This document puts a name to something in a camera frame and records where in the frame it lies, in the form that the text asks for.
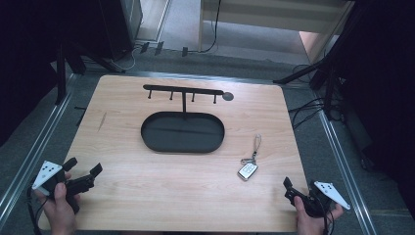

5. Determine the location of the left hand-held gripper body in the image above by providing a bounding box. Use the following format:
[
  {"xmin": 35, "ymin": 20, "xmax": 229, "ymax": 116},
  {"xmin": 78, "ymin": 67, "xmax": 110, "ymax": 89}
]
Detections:
[{"xmin": 31, "ymin": 160, "xmax": 96, "ymax": 215}]

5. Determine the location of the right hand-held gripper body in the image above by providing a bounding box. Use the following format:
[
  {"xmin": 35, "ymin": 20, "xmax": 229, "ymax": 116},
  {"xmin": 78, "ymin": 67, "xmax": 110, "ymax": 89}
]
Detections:
[{"xmin": 284, "ymin": 180, "xmax": 352, "ymax": 219}]

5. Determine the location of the silver car key with ring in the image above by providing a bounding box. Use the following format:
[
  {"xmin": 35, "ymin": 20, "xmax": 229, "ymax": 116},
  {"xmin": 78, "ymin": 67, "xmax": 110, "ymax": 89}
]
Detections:
[{"xmin": 236, "ymin": 133, "xmax": 263, "ymax": 182}]

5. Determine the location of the black key rack with tray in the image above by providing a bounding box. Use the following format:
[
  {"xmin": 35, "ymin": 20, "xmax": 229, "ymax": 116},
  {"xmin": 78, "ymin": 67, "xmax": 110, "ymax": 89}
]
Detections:
[{"xmin": 140, "ymin": 83, "xmax": 226, "ymax": 154}]

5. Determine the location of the person's right hand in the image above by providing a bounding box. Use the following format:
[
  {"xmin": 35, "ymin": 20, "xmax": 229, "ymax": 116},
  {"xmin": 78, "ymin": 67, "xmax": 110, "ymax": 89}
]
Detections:
[{"xmin": 293, "ymin": 195, "xmax": 345, "ymax": 235}]

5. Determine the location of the person's left hand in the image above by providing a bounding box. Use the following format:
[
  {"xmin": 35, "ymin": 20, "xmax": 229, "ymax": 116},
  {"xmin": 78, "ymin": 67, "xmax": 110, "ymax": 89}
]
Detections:
[{"xmin": 33, "ymin": 171, "xmax": 81, "ymax": 235}]

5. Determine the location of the black metal stand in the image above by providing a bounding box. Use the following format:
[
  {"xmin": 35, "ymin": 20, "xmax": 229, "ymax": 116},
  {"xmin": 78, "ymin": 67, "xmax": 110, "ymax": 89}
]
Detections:
[{"xmin": 272, "ymin": 30, "xmax": 347, "ymax": 121}]

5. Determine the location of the dark curtain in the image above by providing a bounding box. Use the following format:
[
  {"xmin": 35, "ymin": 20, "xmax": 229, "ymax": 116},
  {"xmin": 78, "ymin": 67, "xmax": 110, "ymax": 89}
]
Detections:
[
  {"xmin": 339, "ymin": 0, "xmax": 415, "ymax": 218},
  {"xmin": 0, "ymin": 0, "xmax": 110, "ymax": 147}
]

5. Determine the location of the black cabinet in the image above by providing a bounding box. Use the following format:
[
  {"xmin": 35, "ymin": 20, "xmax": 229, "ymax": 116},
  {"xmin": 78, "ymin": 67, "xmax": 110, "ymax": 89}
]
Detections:
[{"xmin": 97, "ymin": 0, "xmax": 145, "ymax": 61}]

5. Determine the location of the right hand-held gripper cable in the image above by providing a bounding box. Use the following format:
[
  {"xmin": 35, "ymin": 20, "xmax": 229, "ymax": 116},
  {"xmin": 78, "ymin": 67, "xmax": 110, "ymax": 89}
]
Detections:
[{"xmin": 321, "ymin": 199, "xmax": 336, "ymax": 235}]

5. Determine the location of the hand-held gripper cable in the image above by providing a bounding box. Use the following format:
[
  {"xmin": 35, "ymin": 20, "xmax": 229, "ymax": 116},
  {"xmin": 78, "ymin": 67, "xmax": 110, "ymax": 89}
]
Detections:
[
  {"xmin": 321, "ymin": 199, "xmax": 336, "ymax": 235},
  {"xmin": 26, "ymin": 186, "xmax": 47, "ymax": 235}
]

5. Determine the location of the metal floor rail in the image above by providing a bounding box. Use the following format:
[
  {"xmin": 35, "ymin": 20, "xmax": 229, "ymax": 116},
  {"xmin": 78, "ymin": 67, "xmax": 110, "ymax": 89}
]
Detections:
[
  {"xmin": 0, "ymin": 72, "xmax": 80, "ymax": 227},
  {"xmin": 312, "ymin": 90, "xmax": 379, "ymax": 235},
  {"xmin": 124, "ymin": 70, "xmax": 315, "ymax": 90}
]

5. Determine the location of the left hand-held gripper cable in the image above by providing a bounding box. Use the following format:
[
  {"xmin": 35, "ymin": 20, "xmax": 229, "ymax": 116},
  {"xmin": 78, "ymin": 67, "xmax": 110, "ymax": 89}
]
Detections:
[{"xmin": 26, "ymin": 186, "xmax": 47, "ymax": 235}]

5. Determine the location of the bundle of black floor cables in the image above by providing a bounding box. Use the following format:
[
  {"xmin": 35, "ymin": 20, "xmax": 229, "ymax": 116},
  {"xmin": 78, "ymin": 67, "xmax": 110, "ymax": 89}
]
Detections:
[{"xmin": 288, "ymin": 97, "xmax": 346, "ymax": 130}]

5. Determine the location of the white floor cable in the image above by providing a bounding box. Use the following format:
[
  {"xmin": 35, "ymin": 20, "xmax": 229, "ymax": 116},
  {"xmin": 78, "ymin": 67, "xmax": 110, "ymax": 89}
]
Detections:
[{"xmin": 109, "ymin": 46, "xmax": 137, "ymax": 71}]

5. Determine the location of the black hanging cable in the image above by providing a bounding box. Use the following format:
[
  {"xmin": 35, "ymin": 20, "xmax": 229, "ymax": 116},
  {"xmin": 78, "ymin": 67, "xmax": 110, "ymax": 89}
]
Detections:
[{"xmin": 195, "ymin": 0, "xmax": 223, "ymax": 54}]

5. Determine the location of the white desk frame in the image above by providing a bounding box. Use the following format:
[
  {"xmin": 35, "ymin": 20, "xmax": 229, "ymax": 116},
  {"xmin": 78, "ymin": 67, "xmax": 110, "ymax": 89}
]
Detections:
[{"xmin": 198, "ymin": 0, "xmax": 356, "ymax": 66}]

